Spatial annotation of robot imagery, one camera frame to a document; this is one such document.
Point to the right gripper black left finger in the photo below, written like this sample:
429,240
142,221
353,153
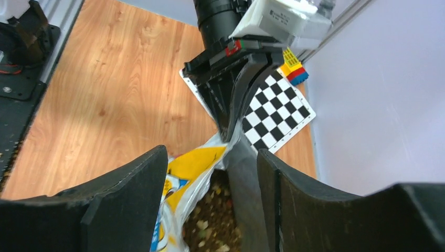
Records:
116,211

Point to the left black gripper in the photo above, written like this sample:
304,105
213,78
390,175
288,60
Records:
230,70

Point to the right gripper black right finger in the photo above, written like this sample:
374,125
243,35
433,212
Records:
304,214

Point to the pet food bag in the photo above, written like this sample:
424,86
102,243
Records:
211,200

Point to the checkerboard calibration board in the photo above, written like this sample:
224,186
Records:
278,111

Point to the yellow red blue block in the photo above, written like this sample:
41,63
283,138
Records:
293,69

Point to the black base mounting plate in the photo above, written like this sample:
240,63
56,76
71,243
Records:
27,43

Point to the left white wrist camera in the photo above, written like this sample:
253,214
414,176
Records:
296,24

